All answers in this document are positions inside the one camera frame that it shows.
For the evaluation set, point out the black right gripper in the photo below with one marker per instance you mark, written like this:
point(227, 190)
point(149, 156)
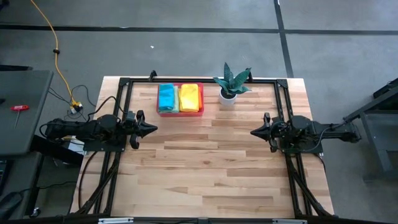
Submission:
point(272, 130)

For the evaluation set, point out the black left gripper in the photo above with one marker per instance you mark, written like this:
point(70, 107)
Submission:
point(135, 127)

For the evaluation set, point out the teal microfiber towel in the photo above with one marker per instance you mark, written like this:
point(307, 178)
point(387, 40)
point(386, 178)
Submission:
point(166, 97)

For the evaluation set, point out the green microfiber towel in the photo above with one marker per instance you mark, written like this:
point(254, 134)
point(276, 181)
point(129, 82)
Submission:
point(176, 102)

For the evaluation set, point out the yellow microfiber towel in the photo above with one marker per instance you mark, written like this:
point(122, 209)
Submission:
point(189, 98)

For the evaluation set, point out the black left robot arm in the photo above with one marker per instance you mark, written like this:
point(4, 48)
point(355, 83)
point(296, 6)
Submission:
point(81, 129)

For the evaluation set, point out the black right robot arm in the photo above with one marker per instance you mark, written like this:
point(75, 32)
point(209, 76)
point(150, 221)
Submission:
point(317, 130)

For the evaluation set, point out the pink plastic bin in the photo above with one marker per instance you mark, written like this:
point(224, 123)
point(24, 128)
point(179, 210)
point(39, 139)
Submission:
point(186, 114)

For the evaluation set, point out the white plant pot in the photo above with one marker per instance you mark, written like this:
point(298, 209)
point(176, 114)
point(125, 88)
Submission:
point(227, 100)

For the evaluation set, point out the green snake plant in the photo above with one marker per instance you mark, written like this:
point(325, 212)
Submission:
point(231, 81)

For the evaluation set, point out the white power box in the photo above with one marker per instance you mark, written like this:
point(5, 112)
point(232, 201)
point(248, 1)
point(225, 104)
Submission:
point(74, 147)

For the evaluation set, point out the grey metal cart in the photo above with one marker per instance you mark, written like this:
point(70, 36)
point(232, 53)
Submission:
point(379, 140)

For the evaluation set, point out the grey side table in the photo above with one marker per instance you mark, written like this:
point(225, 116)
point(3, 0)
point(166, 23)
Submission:
point(28, 93)

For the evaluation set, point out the black aluminium table frame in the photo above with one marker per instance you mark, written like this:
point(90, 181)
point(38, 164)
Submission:
point(143, 80)

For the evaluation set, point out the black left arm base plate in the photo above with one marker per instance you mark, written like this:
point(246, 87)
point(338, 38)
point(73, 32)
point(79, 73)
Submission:
point(99, 147)

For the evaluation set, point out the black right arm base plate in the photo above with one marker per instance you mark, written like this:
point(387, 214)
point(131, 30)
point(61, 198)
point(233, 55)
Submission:
point(311, 148)

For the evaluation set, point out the silver metal bracket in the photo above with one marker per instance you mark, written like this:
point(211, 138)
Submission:
point(289, 221)
point(115, 221)

